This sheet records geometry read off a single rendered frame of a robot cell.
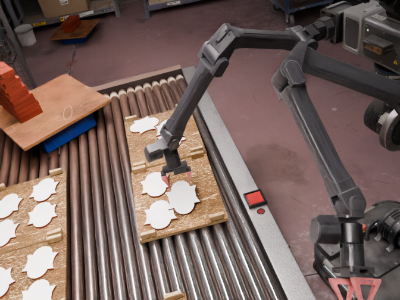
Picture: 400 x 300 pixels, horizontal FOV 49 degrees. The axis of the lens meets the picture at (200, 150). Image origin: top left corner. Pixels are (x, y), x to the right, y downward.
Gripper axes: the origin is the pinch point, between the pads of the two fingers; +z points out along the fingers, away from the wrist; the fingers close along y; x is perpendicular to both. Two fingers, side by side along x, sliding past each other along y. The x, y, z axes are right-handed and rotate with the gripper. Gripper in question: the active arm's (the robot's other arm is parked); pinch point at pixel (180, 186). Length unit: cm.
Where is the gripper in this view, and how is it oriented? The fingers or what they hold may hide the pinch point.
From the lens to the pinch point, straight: 181.3
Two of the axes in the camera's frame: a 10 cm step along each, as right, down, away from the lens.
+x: -1.1, -3.2, 9.4
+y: 9.7, -2.5, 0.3
